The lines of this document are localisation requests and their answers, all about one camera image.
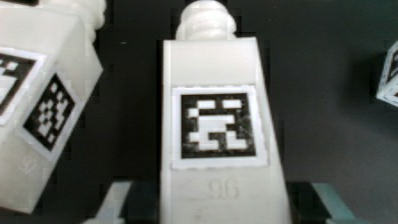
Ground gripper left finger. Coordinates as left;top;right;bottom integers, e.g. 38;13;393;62
82;180;159;224

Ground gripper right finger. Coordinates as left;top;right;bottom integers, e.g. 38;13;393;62
287;182;363;224

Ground white chair leg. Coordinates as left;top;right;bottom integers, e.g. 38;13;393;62
160;0;294;224
0;0;107;213

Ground white tagged cube left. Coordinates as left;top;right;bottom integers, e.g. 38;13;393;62
377;41;398;107

